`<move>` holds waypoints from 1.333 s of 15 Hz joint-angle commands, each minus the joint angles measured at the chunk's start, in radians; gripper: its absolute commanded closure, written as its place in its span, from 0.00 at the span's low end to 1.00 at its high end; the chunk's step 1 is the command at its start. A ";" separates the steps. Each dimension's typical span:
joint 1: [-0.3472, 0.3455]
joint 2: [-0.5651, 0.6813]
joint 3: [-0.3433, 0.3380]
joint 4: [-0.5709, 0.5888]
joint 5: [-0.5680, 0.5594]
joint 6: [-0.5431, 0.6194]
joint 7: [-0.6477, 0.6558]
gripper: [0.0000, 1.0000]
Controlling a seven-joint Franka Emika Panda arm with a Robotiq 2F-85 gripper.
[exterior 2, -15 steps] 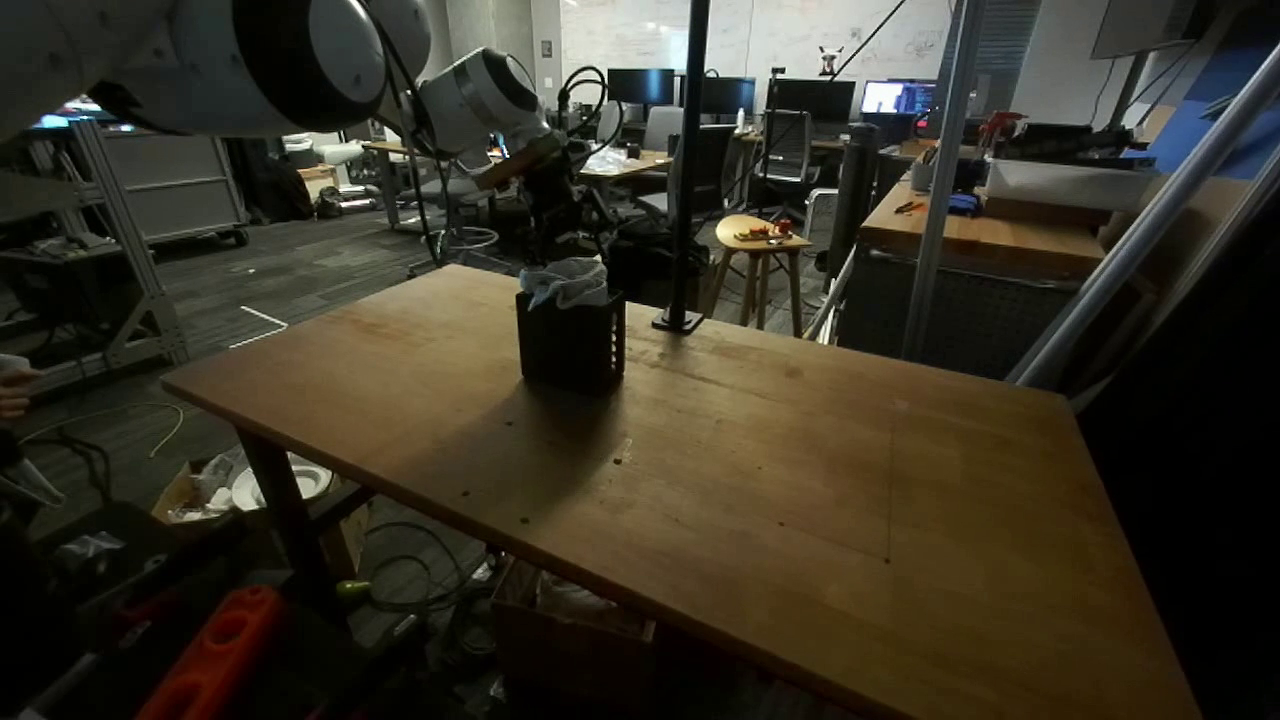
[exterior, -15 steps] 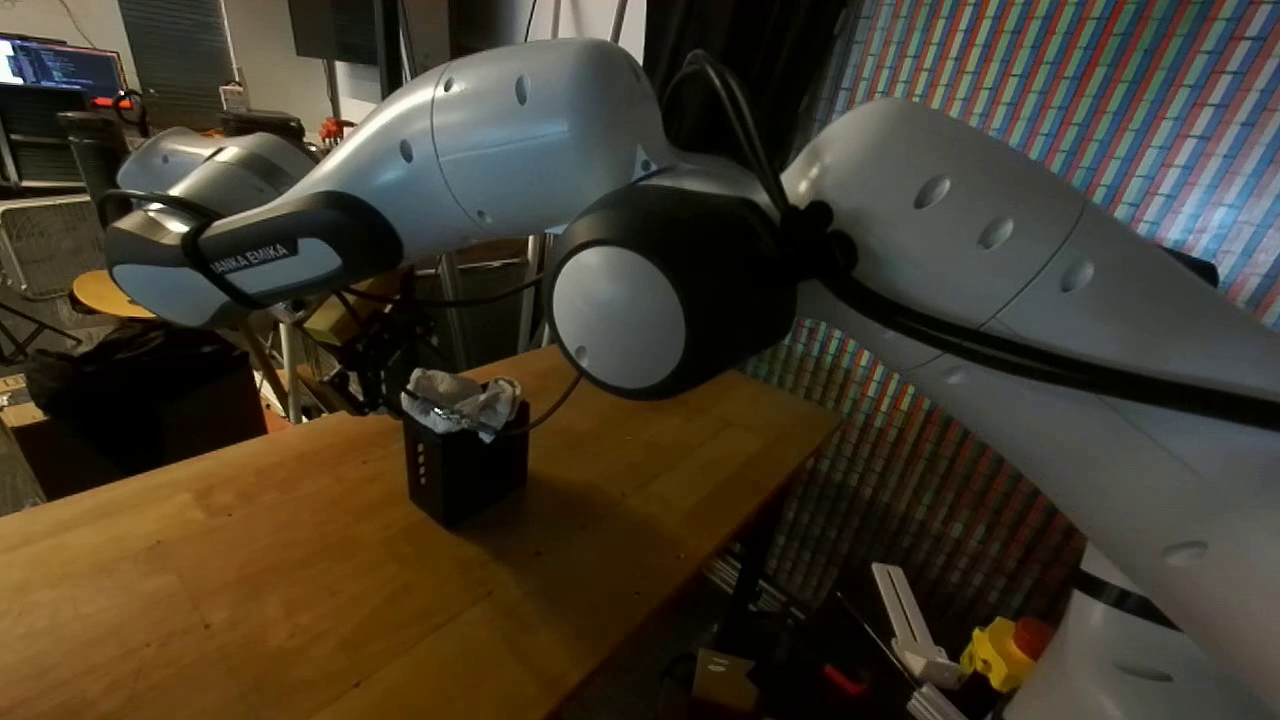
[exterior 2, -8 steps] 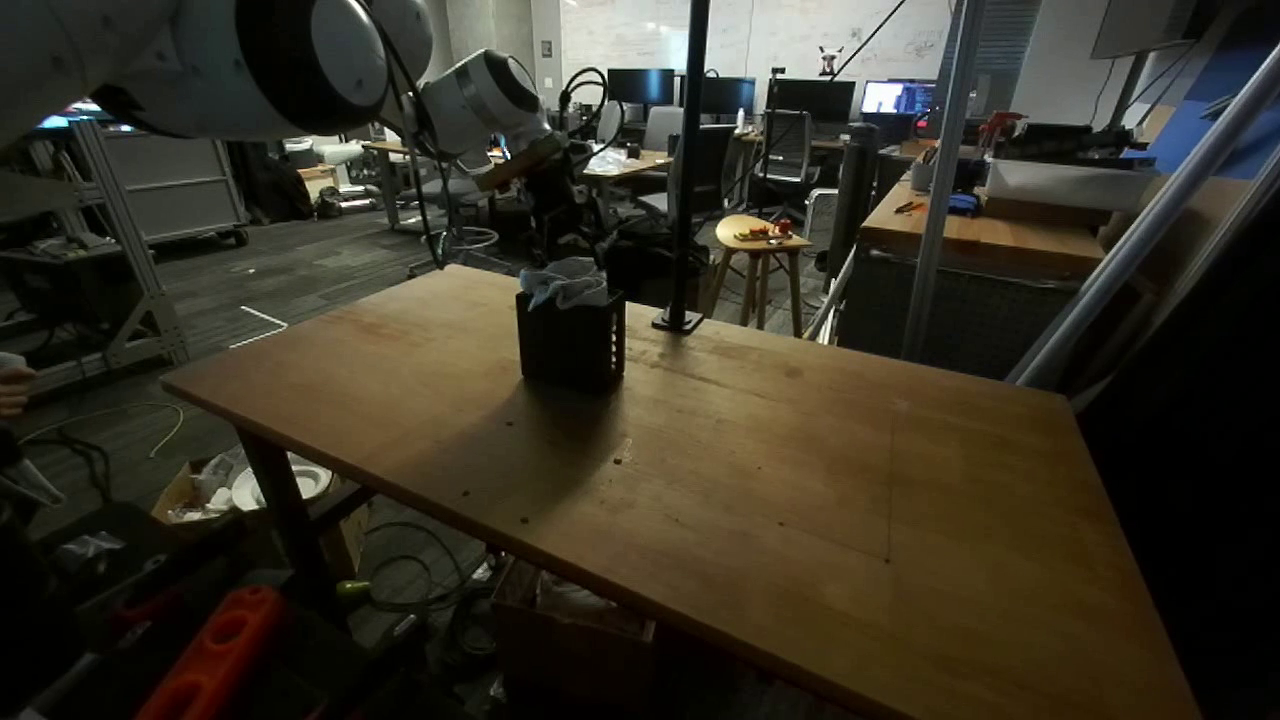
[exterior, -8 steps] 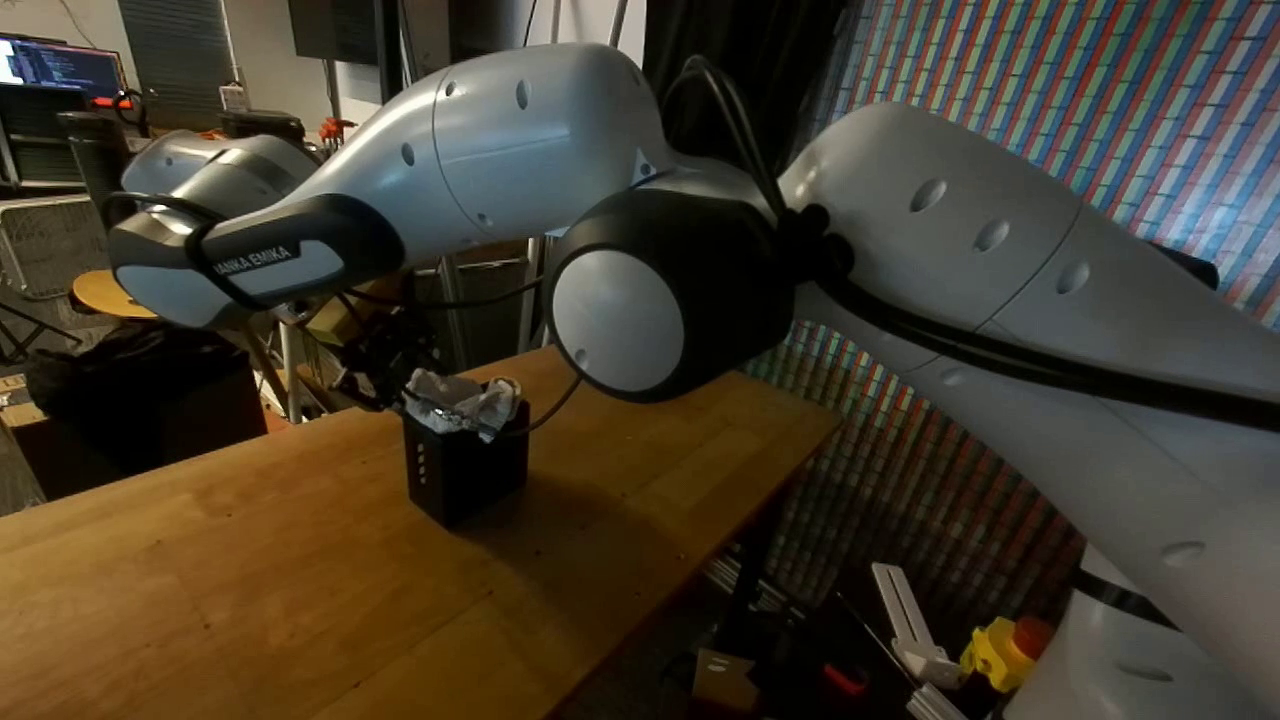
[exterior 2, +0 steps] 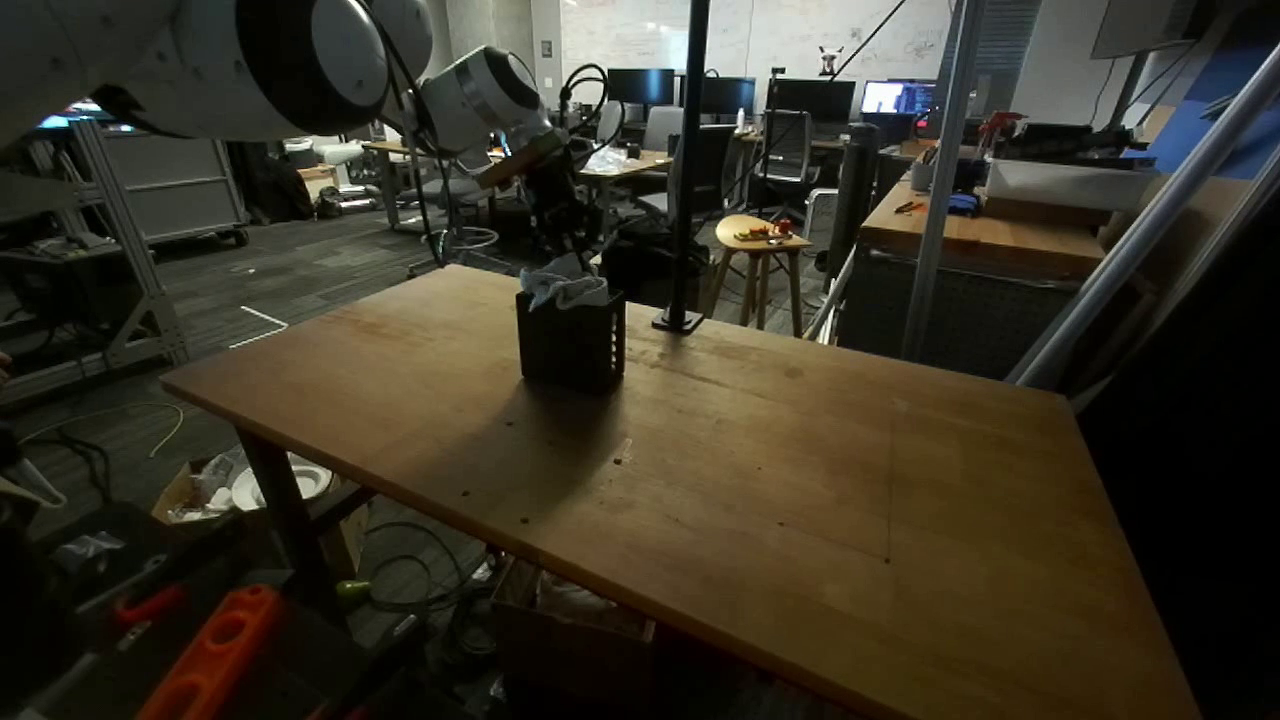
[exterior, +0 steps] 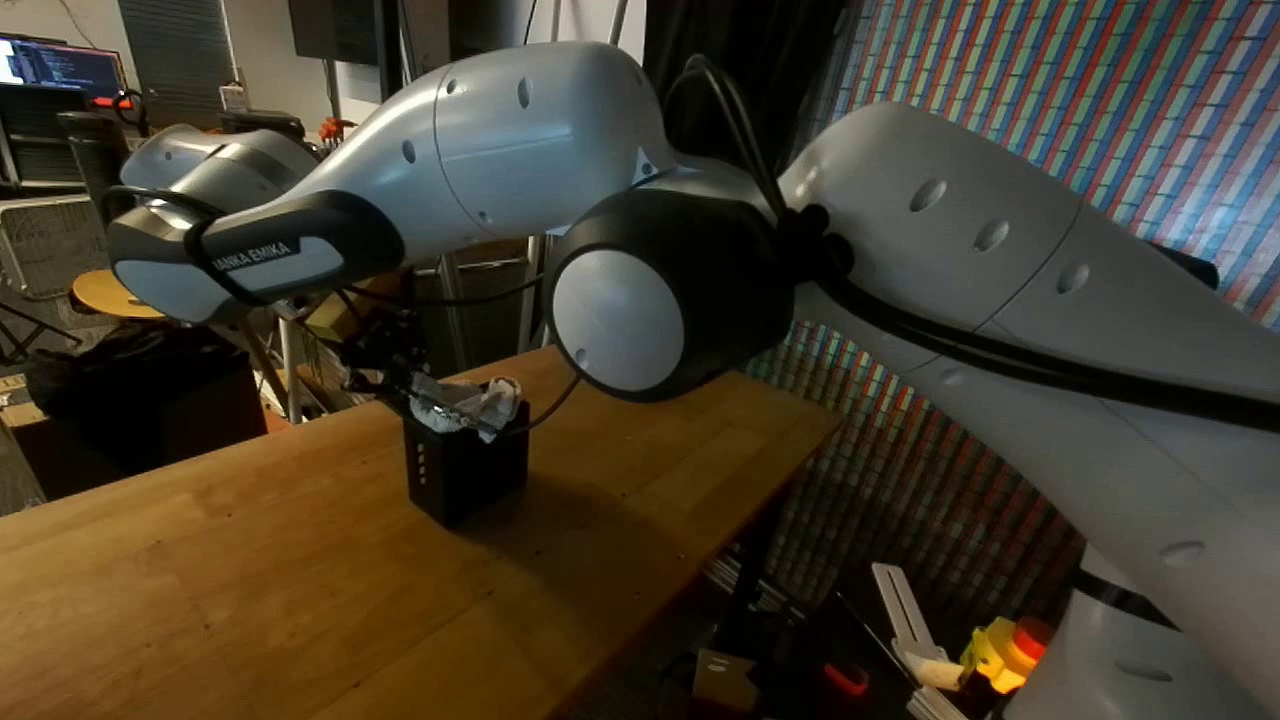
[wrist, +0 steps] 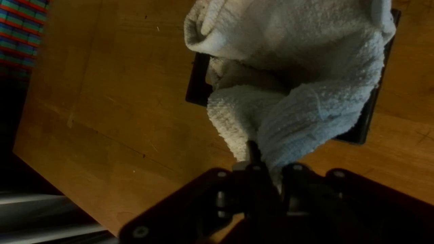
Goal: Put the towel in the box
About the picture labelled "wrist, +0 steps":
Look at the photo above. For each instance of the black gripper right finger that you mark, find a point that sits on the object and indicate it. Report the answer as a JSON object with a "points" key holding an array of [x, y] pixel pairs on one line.
{"points": [[362, 212]]}

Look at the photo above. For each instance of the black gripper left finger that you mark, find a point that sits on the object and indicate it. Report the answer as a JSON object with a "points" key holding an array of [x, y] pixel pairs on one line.
{"points": [[191, 212]]}

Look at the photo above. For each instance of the black plastic box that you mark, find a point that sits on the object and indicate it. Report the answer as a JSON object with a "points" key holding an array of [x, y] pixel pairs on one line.
{"points": [[197, 86]]}

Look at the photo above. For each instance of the light blue towel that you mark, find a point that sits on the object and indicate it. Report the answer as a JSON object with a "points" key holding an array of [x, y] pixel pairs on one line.
{"points": [[299, 82]]}

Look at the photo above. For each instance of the slanted silver metal pole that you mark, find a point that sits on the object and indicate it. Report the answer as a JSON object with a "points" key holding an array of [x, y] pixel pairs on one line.
{"points": [[36, 201]]}

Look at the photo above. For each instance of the colourful striped curtain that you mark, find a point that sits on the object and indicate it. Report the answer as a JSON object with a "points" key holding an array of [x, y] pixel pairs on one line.
{"points": [[21, 32]]}

